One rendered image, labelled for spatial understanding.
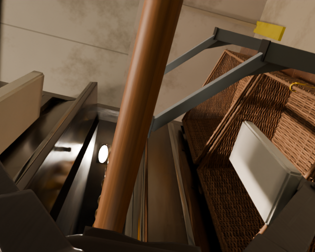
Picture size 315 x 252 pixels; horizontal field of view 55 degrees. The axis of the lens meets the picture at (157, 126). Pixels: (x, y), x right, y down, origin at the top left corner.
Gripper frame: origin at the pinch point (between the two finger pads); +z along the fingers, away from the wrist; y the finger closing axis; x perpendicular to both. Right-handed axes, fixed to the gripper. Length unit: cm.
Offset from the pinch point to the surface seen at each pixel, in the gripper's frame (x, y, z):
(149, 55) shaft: 3.3, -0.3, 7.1
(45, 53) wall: -63, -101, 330
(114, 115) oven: -55, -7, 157
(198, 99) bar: -8.0, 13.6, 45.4
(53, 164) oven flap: -43, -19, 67
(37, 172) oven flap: -39, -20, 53
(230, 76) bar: -1.7, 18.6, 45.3
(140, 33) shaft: 4.7, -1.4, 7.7
